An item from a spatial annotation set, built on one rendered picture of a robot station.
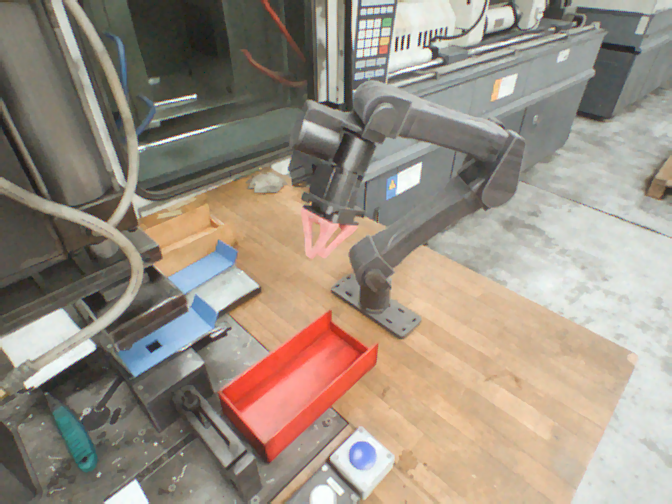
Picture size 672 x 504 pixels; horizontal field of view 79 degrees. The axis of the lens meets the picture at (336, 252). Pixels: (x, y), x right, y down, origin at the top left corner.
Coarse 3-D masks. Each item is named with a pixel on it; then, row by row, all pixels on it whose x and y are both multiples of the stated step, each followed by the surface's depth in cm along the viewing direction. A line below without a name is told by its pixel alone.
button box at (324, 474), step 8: (320, 472) 57; (328, 472) 57; (312, 480) 56; (320, 480) 56; (328, 480) 56; (336, 480) 56; (304, 488) 55; (312, 488) 55; (336, 488) 55; (344, 488) 55; (296, 496) 54; (304, 496) 54; (336, 496) 54; (344, 496) 54; (352, 496) 54
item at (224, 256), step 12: (216, 252) 96; (228, 252) 94; (192, 264) 93; (204, 264) 93; (216, 264) 93; (228, 264) 93; (180, 276) 90; (204, 276) 90; (180, 288) 87; (192, 288) 87
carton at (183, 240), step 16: (208, 208) 106; (160, 224) 98; (176, 224) 101; (192, 224) 104; (208, 224) 108; (224, 224) 98; (160, 240) 100; (176, 240) 103; (192, 240) 93; (208, 240) 96; (224, 240) 99; (176, 256) 91; (192, 256) 94; (176, 272) 93
